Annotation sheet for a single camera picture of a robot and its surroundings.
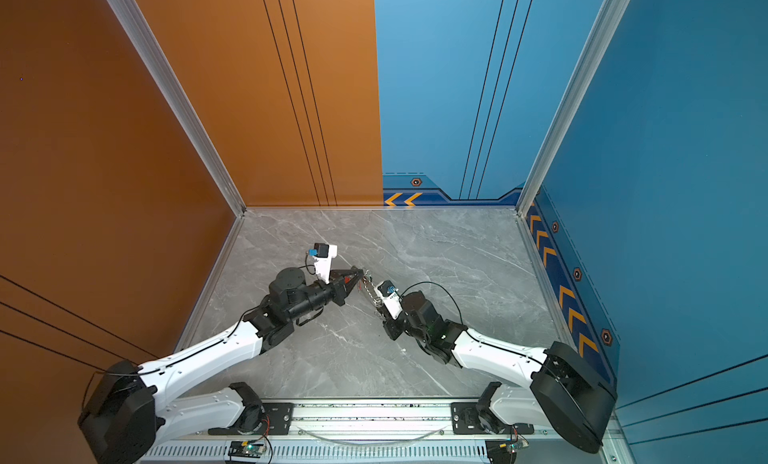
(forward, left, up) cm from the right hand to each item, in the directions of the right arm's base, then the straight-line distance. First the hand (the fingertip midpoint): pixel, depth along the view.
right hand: (377, 308), depth 81 cm
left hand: (+4, +3, +13) cm, 14 cm away
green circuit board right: (-31, -30, -13) cm, 45 cm away
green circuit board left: (-31, +31, -12) cm, 45 cm away
